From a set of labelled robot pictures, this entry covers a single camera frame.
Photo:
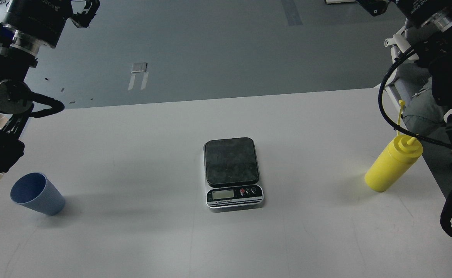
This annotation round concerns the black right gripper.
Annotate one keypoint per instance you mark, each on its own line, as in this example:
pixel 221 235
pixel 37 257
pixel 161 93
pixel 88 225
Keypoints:
pixel 418 12

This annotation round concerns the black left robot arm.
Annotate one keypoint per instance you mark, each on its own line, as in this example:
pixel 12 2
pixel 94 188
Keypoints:
pixel 18 53

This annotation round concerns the digital kitchen scale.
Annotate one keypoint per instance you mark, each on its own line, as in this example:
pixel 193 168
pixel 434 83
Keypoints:
pixel 232 175

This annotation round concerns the yellow squeeze bottle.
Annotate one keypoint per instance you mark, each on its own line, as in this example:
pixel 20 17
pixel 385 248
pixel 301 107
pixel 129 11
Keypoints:
pixel 397 157

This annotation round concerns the silver floor plate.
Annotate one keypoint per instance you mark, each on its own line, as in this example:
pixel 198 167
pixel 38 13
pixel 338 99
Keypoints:
pixel 139 67

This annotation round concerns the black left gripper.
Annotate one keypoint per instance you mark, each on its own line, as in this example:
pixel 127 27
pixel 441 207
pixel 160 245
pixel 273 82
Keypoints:
pixel 45 19

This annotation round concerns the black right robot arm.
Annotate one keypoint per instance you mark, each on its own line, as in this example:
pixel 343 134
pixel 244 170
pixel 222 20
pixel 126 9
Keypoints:
pixel 435 54

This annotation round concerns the blue ribbed cup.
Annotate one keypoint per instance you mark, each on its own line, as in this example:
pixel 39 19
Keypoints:
pixel 36 192

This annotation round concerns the grey office chair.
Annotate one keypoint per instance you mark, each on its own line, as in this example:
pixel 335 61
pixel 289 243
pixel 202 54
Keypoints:
pixel 412 84

